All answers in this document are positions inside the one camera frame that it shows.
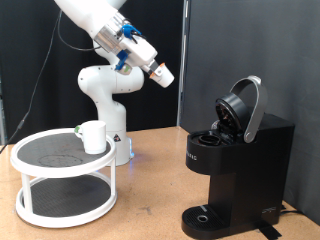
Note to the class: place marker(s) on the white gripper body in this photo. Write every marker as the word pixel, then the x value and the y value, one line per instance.
pixel 140 51

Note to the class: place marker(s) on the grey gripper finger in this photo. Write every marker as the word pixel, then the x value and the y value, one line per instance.
pixel 153 67

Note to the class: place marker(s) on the black Keurig coffee machine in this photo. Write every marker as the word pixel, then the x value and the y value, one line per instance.
pixel 260 166

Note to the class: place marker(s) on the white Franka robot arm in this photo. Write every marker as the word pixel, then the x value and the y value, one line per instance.
pixel 110 83

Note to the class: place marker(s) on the black curtain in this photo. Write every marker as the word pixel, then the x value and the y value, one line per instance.
pixel 26 50

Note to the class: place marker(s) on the grey backdrop panel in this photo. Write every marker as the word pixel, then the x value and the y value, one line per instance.
pixel 266 43

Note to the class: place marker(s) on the white two-tier turntable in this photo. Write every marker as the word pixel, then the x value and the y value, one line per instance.
pixel 63 155

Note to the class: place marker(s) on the black tape strip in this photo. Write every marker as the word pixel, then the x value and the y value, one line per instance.
pixel 269 231

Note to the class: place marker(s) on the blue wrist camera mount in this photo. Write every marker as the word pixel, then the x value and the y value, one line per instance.
pixel 122 60

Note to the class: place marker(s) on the metal vertical frame pole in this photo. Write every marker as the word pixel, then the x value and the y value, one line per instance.
pixel 182 66

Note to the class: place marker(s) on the grey vertical post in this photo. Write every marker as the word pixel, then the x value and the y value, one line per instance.
pixel 2 123

